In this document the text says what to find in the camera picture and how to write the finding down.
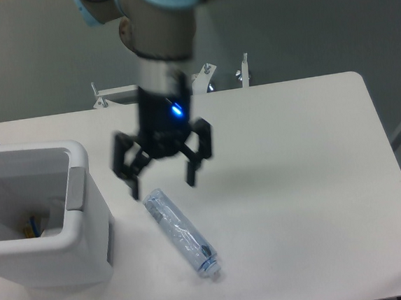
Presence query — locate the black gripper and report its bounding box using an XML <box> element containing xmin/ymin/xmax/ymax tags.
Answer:
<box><xmin>111</xmin><ymin>86</ymin><xmax>213</xmax><ymax>201</ymax></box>

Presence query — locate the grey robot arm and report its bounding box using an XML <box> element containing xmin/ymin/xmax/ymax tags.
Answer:
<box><xmin>73</xmin><ymin>0</ymin><xmax>213</xmax><ymax>199</ymax></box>

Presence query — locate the white plastic trash can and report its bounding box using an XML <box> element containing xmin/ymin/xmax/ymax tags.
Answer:
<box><xmin>0</xmin><ymin>140</ymin><xmax>113</xmax><ymax>288</ymax></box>

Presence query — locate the yellow blue trash inside can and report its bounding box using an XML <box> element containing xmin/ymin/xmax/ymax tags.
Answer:
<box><xmin>22</xmin><ymin>216</ymin><xmax>41</xmax><ymax>239</ymax></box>

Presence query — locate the crushed clear plastic bottle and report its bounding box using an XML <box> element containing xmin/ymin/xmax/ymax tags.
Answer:
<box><xmin>143</xmin><ymin>189</ymin><xmax>221</xmax><ymax>279</ymax></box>

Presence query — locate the white metal frame bracket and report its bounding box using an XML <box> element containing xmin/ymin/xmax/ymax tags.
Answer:
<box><xmin>91</xmin><ymin>52</ymin><xmax>253</xmax><ymax>109</ymax></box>

